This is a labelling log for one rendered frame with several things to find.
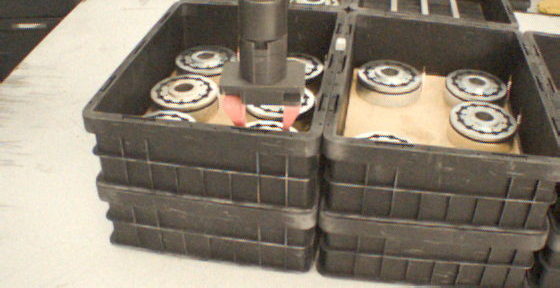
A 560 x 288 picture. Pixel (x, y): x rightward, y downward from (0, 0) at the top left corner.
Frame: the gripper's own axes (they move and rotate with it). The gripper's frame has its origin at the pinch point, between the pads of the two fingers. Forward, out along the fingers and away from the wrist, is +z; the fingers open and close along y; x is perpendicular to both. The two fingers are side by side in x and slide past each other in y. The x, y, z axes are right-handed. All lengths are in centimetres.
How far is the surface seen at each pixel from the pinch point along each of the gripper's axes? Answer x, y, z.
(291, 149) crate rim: 9.2, -3.8, -4.4
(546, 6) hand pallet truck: -277, -154, 81
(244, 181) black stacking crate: 7.3, 1.9, 1.8
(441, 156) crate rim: 11.3, -20.6, -5.5
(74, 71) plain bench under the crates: -50, 47, 17
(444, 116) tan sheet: -13.2, -26.6, 4.1
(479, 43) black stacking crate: -25.8, -34.3, -2.8
